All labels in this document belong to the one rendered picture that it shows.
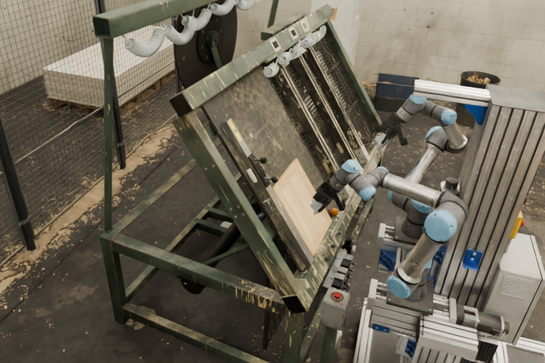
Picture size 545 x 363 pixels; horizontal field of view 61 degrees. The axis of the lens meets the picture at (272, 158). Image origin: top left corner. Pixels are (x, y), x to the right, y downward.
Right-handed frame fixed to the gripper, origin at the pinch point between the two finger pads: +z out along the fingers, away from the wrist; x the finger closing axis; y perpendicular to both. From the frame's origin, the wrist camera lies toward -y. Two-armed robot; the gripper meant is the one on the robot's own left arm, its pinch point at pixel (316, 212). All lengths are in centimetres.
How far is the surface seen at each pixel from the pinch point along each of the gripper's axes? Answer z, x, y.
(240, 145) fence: 4, -15, 51
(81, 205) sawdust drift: 232, -104, 152
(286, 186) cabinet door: 22.5, -34.4, 16.4
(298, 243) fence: 33.8, -11.9, -6.4
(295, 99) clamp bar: -1, -88, 42
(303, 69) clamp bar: -7, -119, 50
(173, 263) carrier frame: 88, 5, 44
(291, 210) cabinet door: 28.0, -25.8, 6.5
